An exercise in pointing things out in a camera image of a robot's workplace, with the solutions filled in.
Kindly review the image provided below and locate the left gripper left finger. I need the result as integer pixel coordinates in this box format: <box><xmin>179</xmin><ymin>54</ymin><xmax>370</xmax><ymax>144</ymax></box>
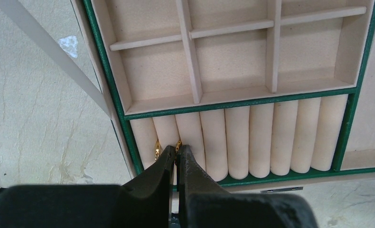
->
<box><xmin>0</xmin><ymin>146</ymin><xmax>175</xmax><ymax>228</ymax></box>

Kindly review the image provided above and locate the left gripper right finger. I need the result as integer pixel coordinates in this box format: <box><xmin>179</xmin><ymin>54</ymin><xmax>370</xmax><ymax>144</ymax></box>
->
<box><xmin>176</xmin><ymin>145</ymin><xmax>318</xmax><ymax>228</ymax></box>

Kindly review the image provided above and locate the green jewelry box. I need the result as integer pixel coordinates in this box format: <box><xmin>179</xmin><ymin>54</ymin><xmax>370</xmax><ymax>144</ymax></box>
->
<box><xmin>57</xmin><ymin>0</ymin><xmax>375</xmax><ymax>186</ymax></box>

